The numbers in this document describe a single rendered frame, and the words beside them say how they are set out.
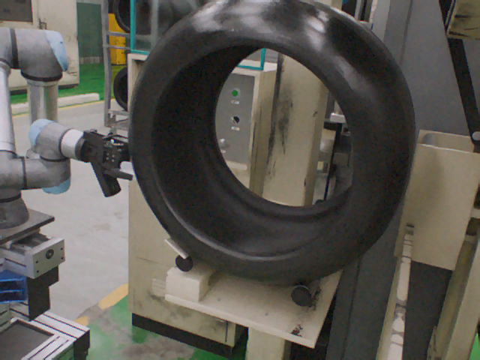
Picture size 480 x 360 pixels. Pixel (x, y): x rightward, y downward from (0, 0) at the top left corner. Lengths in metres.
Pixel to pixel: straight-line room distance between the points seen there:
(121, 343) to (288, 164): 1.32
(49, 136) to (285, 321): 0.73
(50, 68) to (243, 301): 0.88
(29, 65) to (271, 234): 0.84
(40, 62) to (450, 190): 1.16
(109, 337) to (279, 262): 1.51
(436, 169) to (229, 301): 0.58
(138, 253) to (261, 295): 1.05
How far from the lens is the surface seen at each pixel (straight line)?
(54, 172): 1.30
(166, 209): 0.99
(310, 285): 1.01
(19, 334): 2.08
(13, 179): 1.30
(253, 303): 1.13
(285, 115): 1.26
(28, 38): 1.49
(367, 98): 0.80
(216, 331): 2.12
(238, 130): 1.76
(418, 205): 1.19
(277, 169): 1.30
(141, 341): 2.29
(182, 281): 1.10
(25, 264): 1.67
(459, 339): 1.38
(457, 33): 1.09
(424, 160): 1.16
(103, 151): 1.16
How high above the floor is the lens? 1.44
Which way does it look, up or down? 20 degrees down
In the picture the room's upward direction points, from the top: 6 degrees clockwise
